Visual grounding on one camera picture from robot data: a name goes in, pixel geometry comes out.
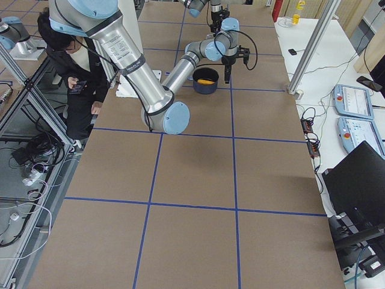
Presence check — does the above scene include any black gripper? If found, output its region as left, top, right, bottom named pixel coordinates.
left=221, top=55, right=237, bottom=84
left=210, top=10, right=230, bottom=34

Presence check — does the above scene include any dark blue saucepan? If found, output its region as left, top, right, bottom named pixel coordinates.
left=165, top=67, right=220, bottom=95

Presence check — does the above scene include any aluminium frame post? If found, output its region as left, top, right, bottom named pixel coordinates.
left=288, top=0, right=341, bottom=100

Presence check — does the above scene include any upper teach pendant tablet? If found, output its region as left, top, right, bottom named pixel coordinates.
left=333, top=84, right=374, bottom=120

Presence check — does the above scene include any black phone on desk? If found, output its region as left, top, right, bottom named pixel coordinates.
left=356, top=76, right=383, bottom=92

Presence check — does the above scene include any black laptop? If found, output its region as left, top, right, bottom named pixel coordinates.
left=322, top=141, right=384, bottom=225

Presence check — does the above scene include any person in black jacket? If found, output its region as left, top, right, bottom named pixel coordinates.
left=37, top=7, right=109, bottom=149

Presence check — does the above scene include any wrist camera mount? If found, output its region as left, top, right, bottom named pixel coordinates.
left=236, top=45, right=250, bottom=65

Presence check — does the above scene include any smartphone in hands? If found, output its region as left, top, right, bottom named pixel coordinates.
left=69, top=81, right=87, bottom=95

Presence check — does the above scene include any yellow corn cob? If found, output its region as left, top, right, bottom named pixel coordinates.
left=197, top=78, right=215, bottom=85

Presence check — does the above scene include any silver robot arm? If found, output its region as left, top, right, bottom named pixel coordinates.
left=49, top=1, right=239, bottom=134
left=179, top=0, right=230, bottom=36

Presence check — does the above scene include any lower teach pendant tablet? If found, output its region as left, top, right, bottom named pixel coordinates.
left=337, top=116, right=384, bottom=158

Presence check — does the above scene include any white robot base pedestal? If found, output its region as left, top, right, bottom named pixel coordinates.
left=115, top=0, right=162, bottom=99

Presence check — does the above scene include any yellow tape roll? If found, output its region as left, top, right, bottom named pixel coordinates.
left=291, top=14, right=300, bottom=25

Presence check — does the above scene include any black monitor stand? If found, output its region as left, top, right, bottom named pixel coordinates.
left=328, top=210, right=384, bottom=278

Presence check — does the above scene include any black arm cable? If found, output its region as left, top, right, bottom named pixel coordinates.
left=197, top=29, right=259, bottom=72

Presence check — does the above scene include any teach pendant tablet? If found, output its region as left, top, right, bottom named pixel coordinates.
left=333, top=84, right=374, bottom=120
left=337, top=116, right=384, bottom=158

